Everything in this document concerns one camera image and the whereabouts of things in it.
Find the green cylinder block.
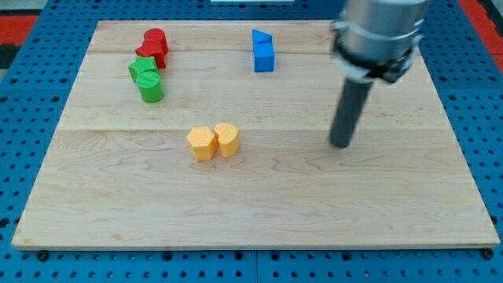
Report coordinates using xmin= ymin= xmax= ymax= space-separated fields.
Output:
xmin=136 ymin=72 xmax=164 ymax=103

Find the red cylinder block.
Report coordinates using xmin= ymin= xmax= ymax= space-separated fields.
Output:
xmin=143 ymin=28 xmax=169 ymax=55

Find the yellow hexagon block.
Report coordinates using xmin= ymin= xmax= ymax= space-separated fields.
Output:
xmin=186 ymin=127 xmax=217 ymax=160

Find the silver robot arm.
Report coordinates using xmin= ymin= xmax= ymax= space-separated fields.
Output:
xmin=332 ymin=0 xmax=430 ymax=83

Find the red star block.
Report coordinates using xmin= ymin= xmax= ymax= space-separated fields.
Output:
xmin=135 ymin=41 xmax=166 ymax=68

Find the green star block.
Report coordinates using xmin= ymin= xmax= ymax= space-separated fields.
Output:
xmin=128 ymin=56 xmax=158 ymax=83

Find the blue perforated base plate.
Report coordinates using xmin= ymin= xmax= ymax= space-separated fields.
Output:
xmin=1 ymin=0 xmax=502 ymax=282

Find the yellow heart block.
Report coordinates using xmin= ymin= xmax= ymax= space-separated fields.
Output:
xmin=215 ymin=123 xmax=240 ymax=158

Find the blue triangle block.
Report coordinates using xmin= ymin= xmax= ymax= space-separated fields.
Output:
xmin=251 ymin=29 xmax=273 ymax=45

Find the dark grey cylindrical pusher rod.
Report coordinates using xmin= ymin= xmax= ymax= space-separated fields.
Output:
xmin=329 ymin=79 xmax=373 ymax=149

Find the light wooden board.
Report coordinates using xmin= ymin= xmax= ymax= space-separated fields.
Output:
xmin=12 ymin=20 xmax=500 ymax=251

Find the blue cube block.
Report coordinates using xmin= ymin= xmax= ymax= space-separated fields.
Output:
xmin=253 ymin=43 xmax=275 ymax=72

